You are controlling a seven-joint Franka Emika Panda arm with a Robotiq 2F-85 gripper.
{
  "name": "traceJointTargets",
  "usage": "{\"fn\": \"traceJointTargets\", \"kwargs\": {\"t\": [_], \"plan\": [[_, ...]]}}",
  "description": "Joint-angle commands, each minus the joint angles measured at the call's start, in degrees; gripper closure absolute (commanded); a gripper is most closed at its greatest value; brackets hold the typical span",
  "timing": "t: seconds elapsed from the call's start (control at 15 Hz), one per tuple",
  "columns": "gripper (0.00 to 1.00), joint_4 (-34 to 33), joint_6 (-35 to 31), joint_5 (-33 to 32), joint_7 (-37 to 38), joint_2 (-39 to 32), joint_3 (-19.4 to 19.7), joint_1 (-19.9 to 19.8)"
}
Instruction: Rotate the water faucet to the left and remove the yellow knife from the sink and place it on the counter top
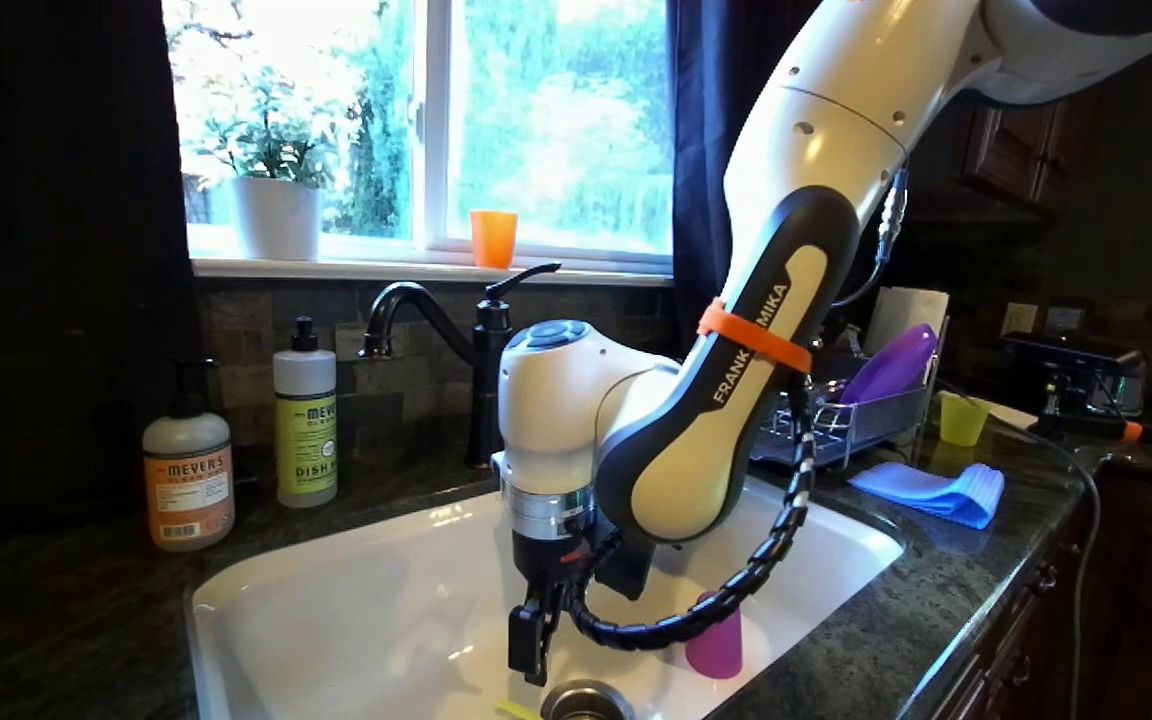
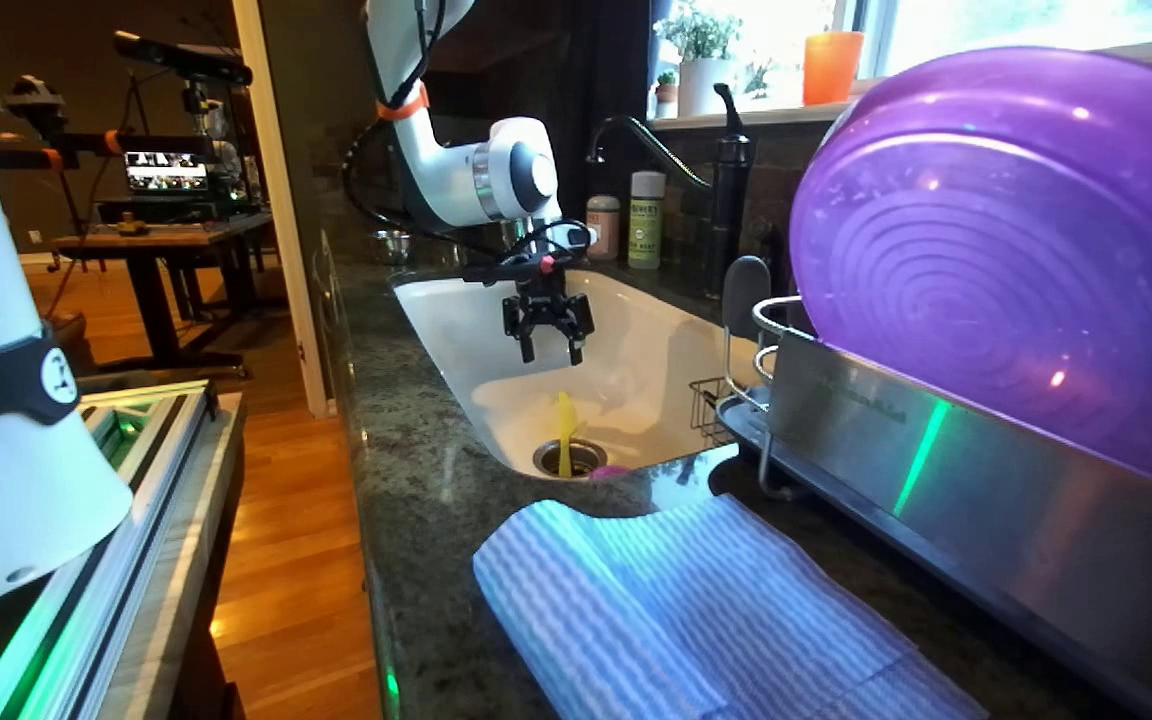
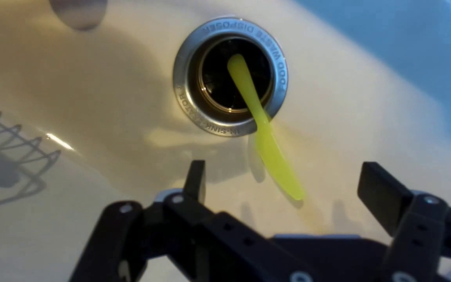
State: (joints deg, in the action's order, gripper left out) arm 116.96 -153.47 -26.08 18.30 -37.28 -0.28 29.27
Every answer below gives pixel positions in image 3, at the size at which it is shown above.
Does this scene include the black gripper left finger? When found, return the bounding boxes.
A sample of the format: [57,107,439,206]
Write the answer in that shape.
[68,159,317,282]

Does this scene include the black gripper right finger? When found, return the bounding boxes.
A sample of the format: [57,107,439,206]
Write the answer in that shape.
[356,160,451,282]

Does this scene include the yellow plastic knife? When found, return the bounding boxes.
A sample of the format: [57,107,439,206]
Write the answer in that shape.
[226,52,307,204]

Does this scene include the white sink basin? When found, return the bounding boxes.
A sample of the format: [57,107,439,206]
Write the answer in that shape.
[0,0,451,282]

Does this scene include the metal sink drain ring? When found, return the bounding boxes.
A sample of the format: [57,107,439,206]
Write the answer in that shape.
[171,16,292,140]

